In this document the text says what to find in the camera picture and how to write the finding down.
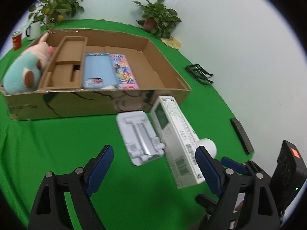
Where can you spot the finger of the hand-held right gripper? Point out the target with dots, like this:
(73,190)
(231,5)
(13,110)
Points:
(208,203)
(231,164)

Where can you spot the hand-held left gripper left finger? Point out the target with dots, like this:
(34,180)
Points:
(100,167)

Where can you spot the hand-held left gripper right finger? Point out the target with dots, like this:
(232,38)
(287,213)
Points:
(208,172)

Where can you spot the long white box green label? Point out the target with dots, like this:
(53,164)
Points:
(175,134)

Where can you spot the large cardboard box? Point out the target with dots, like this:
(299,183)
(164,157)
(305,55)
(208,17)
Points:
(72,105)

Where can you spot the colourful printed box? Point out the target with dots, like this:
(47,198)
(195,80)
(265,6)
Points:
(124,71)

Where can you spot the light blue case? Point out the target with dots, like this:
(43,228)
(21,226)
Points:
(98,67)

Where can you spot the long brown cardboard insert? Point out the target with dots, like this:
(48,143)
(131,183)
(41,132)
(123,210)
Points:
(72,50)

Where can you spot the white cylinder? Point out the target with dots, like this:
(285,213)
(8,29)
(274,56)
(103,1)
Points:
(208,146)

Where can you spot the black remote control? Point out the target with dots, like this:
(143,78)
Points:
(241,134)

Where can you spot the green tablecloth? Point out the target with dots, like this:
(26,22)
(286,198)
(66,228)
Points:
(72,136)

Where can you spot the white moulded plastic tray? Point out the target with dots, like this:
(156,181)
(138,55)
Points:
(127,127)

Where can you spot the silver folding stand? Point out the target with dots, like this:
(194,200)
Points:
(144,139)

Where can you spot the teal and pink plush toy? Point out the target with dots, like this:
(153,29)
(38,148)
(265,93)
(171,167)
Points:
(21,69)

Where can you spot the yellow patterned mat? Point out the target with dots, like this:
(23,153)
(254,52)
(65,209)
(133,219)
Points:
(172,43)

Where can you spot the red paper cup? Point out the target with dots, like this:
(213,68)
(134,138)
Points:
(17,40)

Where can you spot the white enamel mug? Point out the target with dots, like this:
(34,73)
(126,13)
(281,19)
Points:
(34,30)

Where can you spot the potted green plant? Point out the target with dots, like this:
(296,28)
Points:
(57,4)
(158,14)

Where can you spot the black folding frame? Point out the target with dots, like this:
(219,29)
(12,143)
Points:
(196,70)

